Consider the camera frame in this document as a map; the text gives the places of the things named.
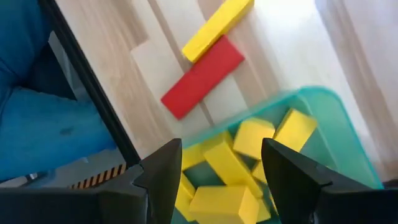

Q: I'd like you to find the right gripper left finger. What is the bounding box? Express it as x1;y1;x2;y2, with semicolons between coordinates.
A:
0;138;183;224

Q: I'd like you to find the red wooden block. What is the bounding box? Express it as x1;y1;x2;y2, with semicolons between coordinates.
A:
160;35;246;121

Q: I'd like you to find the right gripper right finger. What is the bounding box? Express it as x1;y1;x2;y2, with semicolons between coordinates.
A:
261;138;398;224

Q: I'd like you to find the black aluminium table frame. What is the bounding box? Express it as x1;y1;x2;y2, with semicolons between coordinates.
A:
37;0;141;169

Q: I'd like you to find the blue fabric object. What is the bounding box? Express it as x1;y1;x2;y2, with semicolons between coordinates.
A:
0;0;118;183

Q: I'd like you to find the black yellow hazard tape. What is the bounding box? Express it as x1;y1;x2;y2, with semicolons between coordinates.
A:
70;163;127;190

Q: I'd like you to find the yellow wooden block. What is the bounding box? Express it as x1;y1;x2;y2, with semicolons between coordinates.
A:
182;0;255;63
188;185;261;224
232;117;276;160
273;108;318;153
182;130;234;171
203;141;264;198
174;172;197;222

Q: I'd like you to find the green translucent plastic bin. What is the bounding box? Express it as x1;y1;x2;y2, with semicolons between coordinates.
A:
170;86;384;224

